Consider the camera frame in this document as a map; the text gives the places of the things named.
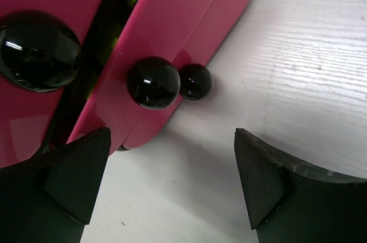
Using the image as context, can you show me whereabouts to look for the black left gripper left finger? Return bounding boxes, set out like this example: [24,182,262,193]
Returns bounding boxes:
[1,127,111,242]

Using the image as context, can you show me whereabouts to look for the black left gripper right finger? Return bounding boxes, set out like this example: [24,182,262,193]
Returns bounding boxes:
[234,128,366,242]

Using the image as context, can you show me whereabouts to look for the black pink drawer organizer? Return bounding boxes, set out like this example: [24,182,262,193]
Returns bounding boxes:
[1,0,250,167]

